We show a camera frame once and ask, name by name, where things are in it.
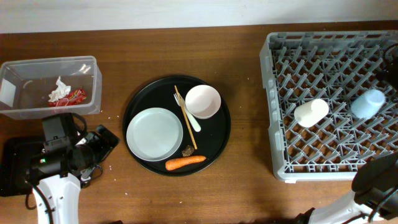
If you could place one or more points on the white plastic fork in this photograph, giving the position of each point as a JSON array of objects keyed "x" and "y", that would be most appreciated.
[{"x": 191, "y": 118}]

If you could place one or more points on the white bowl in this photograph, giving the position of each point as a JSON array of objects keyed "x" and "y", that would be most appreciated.
[{"x": 203, "y": 101}]

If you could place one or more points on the light blue cup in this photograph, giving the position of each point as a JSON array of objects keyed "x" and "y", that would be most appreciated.
[{"x": 368, "y": 104}]

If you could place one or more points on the white tissue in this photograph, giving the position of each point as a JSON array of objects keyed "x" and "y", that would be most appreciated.
[{"x": 60, "y": 92}]

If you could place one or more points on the wooden chopstick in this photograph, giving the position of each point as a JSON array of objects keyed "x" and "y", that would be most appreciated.
[{"x": 185, "y": 117}]

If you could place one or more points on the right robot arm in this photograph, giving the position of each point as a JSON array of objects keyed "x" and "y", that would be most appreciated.
[{"x": 374, "y": 187}]

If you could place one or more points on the pale grey plate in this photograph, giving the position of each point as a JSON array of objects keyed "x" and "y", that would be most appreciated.
[{"x": 154, "y": 134}]

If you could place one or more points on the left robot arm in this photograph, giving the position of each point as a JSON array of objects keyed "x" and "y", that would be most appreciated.
[{"x": 66, "y": 164}]

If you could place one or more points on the grey dishwasher rack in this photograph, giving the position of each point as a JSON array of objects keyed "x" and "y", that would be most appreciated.
[{"x": 338, "y": 67}]

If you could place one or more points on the orange carrot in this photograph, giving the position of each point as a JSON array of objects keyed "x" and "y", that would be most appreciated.
[{"x": 184, "y": 161}]

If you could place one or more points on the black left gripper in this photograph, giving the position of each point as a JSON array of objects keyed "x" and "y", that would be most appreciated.
[{"x": 104, "y": 147}]

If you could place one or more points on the black rectangular tray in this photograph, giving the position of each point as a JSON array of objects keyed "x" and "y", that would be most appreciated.
[{"x": 17, "y": 153}]

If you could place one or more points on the red snack wrapper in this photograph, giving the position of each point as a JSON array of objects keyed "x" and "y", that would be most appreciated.
[{"x": 74, "y": 98}]

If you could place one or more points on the white cup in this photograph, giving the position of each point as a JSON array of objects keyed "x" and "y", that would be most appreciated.
[{"x": 310, "y": 113}]

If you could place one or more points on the round black tray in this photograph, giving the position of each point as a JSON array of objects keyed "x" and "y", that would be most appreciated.
[{"x": 211, "y": 140}]

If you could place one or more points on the clear plastic bin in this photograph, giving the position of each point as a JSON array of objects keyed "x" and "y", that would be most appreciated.
[{"x": 28, "y": 85}]

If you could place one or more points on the brown food scrap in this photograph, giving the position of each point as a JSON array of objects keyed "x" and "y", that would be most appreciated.
[{"x": 188, "y": 151}]

